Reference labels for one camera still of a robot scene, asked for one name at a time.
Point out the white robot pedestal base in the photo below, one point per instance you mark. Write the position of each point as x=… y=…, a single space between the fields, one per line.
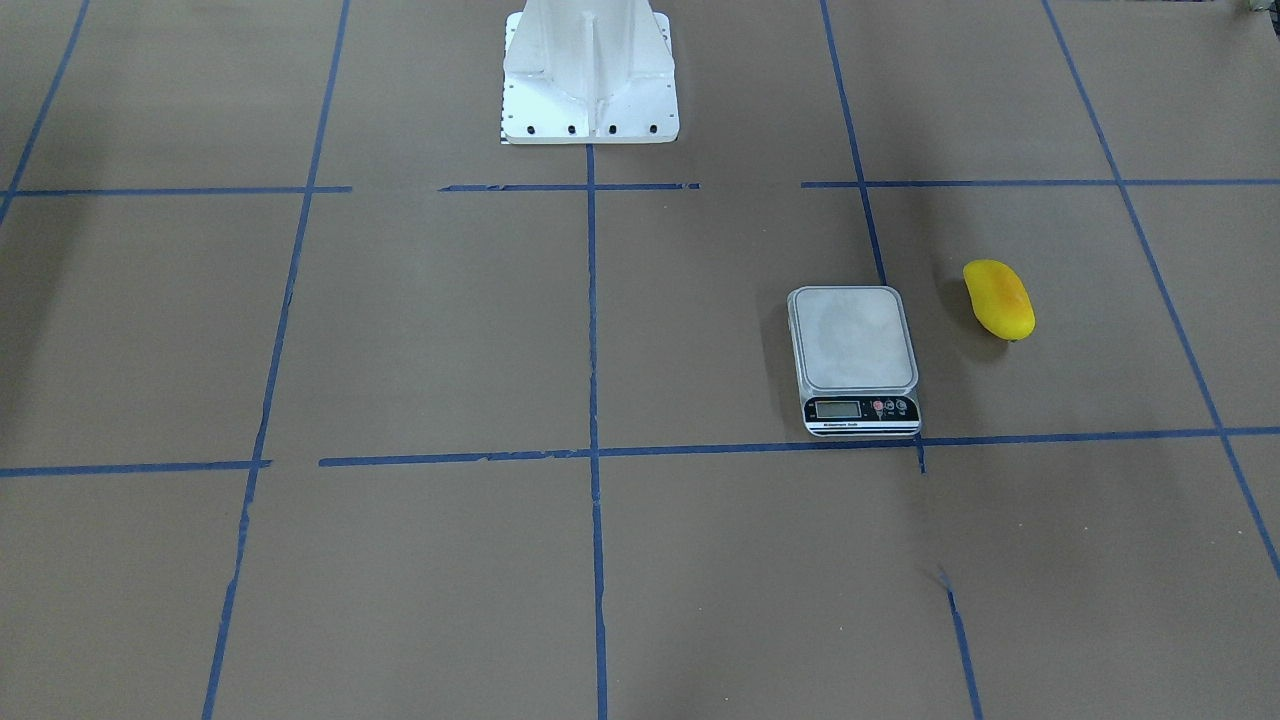
x=588 y=72

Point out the digital kitchen scale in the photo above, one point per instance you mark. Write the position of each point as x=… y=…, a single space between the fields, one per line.
x=855 y=365

